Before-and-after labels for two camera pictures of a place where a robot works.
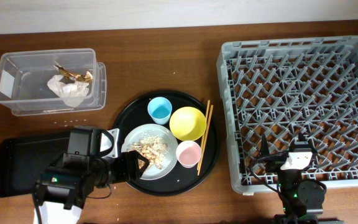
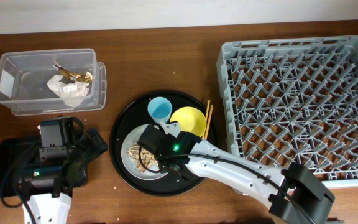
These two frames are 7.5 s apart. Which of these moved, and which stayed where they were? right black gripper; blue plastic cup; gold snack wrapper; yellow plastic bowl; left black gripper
Moved: right black gripper; left black gripper
Stayed: gold snack wrapper; yellow plastic bowl; blue plastic cup
